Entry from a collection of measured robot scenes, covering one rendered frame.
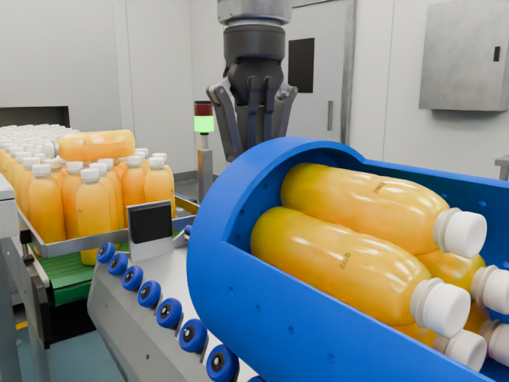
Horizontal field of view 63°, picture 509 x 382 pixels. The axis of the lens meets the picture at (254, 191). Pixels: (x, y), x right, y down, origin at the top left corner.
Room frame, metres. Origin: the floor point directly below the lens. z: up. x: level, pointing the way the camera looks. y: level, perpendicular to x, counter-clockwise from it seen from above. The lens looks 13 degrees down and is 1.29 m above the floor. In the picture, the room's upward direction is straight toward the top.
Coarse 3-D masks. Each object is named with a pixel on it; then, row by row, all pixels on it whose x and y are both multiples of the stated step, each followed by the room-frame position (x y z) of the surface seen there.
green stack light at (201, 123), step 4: (212, 116) 1.38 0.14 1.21; (196, 120) 1.37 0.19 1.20; (200, 120) 1.36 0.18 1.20; (204, 120) 1.36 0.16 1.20; (208, 120) 1.36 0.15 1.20; (212, 120) 1.38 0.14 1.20; (196, 124) 1.37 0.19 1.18; (200, 124) 1.36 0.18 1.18; (204, 124) 1.36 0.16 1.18; (208, 124) 1.36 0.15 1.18; (212, 124) 1.38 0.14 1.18; (196, 128) 1.37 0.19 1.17; (200, 128) 1.36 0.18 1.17; (204, 128) 1.36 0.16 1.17; (208, 128) 1.36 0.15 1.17; (212, 128) 1.38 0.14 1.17
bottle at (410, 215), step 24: (312, 168) 0.47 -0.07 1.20; (336, 168) 0.46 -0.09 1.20; (288, 192) 0.47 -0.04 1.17; (312, 192) 0.44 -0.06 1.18; (336, 192) 0.42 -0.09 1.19; (360, 192) 0.40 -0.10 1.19; (384, 192) 0.38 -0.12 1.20; (408, 192) 0.37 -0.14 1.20; (432, 192) 0.37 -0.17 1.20; (336, 216) 0.41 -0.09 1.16; (360, 216) 0.39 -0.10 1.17; (384, 216) 0.37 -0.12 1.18; (408, 216) 0.35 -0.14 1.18; (432, 216) 0.35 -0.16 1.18; (408, 240) 0.35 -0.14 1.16; (432, 240) 0.35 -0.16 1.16
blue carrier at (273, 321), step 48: (288, 144) 0.46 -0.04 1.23; (336, 144) 0.49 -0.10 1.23; (240, 192) 0.41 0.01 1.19; (480, 192) 0.41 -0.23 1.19; (192, 240) 0.43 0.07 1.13; (240, 240) 0.47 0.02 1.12; (192, 288) 0.42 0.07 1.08; (240, 288) 0.35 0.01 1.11; (288, 288) 0.30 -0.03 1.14; (240, 336) 0.35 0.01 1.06; (288, 336) 0.29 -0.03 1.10; (336, 336) 0.26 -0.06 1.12; (384, 336) 0.23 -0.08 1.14
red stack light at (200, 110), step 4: (196, 104) 1.37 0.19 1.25; (200, 104) 1.36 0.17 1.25; (204, 104) 1.36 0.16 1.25; (208, 104) 1.37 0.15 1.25; (212, 104) 1.38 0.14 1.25; (196, 108) 1.37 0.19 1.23; (200, 108) 1.36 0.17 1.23; (204, 108) 1.36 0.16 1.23; (208, 108) 1.37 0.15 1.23; (212, 108) 1.38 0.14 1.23; (196, 112) 1.36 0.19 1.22; (200, 112) 1.36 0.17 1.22; (204, 112) 1.36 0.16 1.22; (208, 112) 1.36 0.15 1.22; (212, 112) 1.38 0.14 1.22; (196, 116) 1.37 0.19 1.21; (200, 116) 1.36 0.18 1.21; (204, 116) 1.36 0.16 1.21; (208, 116) 1.37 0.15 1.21
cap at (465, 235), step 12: (456, 216) 0.34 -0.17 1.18; (468, 216) 0.33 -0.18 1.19; (480, 216) 0.34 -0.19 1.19; (456, 228) 0.33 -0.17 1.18; (468, 228) 0.32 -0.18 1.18; (480, 228) 0.34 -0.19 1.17; (456, 240) 0.33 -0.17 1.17; (468, 240) 0.32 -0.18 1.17; (480, 240) 0.34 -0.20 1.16; (456, 252) 0.33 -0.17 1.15; (468, 252) 0.33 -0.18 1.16
